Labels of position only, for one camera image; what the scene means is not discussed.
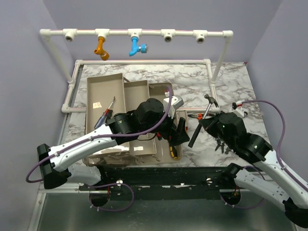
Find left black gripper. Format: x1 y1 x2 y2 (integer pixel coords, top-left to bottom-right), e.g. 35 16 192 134
140 106 190 146

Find yellow black screwdriver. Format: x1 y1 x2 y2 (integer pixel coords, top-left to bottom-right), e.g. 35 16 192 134
169 144 178 159

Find claw hammer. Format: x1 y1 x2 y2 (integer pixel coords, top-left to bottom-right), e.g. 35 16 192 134
188 94 219 148

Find blue handled screwdriver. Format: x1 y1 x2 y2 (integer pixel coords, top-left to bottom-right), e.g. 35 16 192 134
94 96 116 129

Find brown translucent tool box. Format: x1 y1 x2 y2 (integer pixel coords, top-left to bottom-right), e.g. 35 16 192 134
83 74 189 166

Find red utility knife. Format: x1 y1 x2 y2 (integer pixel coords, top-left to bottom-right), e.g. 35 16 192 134
156 133 162 141

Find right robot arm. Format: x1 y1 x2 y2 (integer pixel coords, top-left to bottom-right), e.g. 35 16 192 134
199 113 308 228

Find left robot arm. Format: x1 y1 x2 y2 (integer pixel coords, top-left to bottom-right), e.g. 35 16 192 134
37 95 190 190

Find black needle nose pliers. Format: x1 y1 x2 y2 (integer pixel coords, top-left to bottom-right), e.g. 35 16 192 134
215 138 225 154

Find small black hammer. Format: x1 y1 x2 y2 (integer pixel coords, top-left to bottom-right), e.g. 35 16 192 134
225 147 232 154

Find blue plastic faucet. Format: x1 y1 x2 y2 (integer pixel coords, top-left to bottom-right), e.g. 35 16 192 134
129 36 148 57

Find orange plastic faucet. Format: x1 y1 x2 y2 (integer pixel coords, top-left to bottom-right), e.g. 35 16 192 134
94 36 109 61

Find orange handled pliers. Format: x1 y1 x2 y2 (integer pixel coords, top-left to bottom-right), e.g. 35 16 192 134
188 113 205 120

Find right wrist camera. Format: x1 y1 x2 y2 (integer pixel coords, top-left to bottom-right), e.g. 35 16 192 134
231 101 248 118

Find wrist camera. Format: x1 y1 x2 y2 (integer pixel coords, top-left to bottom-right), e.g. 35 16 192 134
231 101 248 118
163 92 184 118

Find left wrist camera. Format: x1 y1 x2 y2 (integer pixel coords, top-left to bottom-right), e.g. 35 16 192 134
163 92 184 118

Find black metal base rail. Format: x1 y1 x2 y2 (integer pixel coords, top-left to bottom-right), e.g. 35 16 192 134
79 164 243 202

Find white PVC pipe frame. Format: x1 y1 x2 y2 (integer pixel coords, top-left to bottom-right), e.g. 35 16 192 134
39 28 233 114

